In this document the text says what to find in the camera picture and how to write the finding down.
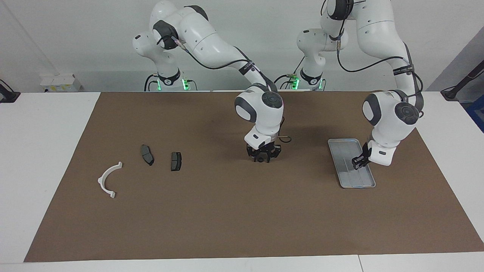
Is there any silver metal tray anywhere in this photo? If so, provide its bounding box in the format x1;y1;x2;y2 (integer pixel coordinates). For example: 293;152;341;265
327;138;377;189

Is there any brown table mat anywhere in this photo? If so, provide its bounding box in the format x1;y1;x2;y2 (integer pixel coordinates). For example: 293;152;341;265
23;91;484;263

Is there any elongated dark brake pad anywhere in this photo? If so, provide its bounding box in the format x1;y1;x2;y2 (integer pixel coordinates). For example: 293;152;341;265
140;144;155;166

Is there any black angled stand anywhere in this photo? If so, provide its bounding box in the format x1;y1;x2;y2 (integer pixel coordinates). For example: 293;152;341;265
441;59;484;102

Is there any blue crate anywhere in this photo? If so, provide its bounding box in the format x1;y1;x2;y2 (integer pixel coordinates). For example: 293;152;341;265
466;94;484;133

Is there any white power strip box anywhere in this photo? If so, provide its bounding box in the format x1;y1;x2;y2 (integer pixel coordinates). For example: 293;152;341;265
40;73;82;93

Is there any black left base cable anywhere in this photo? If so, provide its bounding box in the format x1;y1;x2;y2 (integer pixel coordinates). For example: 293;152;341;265
270;57;307;90

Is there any black base cable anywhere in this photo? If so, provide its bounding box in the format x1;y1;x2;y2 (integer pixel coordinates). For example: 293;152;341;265
270;57;307;90
144;74;159;92

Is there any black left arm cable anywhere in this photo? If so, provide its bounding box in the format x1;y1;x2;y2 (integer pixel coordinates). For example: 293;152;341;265
321;0;425;118

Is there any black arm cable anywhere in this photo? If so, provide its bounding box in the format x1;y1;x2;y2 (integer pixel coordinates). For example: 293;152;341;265
168;35;292;144
321;0;425;118

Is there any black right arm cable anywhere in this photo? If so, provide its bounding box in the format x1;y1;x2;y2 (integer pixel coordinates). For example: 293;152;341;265
168;35;292;144

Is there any black right base cable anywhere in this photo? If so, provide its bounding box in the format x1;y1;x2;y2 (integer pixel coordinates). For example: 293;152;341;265
144;74;159;92

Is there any white semicircular clamp bracket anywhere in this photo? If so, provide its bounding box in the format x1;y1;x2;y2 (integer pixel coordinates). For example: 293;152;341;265
98;162;123;199

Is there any black clamp mount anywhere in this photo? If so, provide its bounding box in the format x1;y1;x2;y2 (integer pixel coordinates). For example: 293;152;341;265
0;79;20;104

